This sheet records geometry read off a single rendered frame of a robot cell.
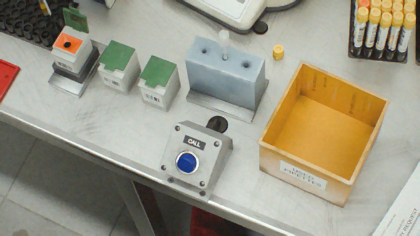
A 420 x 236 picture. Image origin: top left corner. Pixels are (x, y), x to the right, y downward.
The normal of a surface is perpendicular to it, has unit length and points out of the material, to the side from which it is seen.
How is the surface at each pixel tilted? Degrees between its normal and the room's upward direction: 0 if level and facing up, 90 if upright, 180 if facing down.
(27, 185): 0
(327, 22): 0
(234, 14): 25
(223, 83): 90
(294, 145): 0
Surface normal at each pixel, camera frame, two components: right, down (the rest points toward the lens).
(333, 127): -0.06, -0.41
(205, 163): -0.26, 0.06
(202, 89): -0.39, 0.85
